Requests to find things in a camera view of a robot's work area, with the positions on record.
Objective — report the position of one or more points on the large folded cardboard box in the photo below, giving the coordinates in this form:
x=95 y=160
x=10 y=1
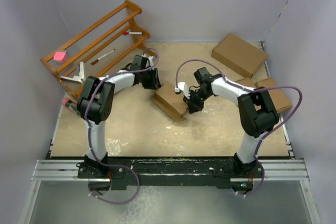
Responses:
x=239 y=55

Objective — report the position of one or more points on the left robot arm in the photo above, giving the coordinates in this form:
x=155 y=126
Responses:
x=95 y=102

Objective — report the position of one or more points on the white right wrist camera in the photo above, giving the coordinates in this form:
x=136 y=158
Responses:
x=182 y=88

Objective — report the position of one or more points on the brown capped white marker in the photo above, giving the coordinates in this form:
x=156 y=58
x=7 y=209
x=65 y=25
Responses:
x=101 y=57

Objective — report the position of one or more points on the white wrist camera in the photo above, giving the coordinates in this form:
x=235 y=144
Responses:
x=152 y=59
x=182 y=88

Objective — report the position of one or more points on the medium folded cardboard box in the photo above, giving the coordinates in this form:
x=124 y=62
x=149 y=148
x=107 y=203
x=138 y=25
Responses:
x=246 y=83

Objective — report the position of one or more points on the orange wooden rack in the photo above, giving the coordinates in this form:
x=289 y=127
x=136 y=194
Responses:
x=96 y=40

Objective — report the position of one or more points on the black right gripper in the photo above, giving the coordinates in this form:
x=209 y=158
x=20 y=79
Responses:
x=193 y=107

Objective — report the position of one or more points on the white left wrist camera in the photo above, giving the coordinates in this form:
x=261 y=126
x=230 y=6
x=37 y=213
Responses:
x=152 y=59

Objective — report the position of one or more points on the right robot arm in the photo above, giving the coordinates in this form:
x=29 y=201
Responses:
x=257 y=113

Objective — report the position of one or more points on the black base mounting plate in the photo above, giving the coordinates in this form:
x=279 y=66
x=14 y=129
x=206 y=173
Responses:
x=121 y=172

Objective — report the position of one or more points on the pink eraser block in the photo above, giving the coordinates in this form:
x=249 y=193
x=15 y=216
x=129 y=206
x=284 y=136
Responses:
x=60 y=56

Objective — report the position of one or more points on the red capped white marker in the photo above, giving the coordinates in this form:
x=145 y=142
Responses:
x=132 y=33

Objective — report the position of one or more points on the small folded cardboard box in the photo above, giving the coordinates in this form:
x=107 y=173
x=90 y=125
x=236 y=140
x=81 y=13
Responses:
x=280 y=101

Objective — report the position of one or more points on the white angled bracket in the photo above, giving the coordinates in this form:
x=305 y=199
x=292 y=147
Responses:
x=78 y=78

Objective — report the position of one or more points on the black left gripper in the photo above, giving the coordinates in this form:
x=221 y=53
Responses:
x=155 y=84

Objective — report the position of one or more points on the aluminium frame rail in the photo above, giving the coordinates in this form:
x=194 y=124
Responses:
x=274 y=169

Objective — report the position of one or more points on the pink capped green can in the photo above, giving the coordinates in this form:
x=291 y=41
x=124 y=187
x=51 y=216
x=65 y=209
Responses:
x=68 y=103

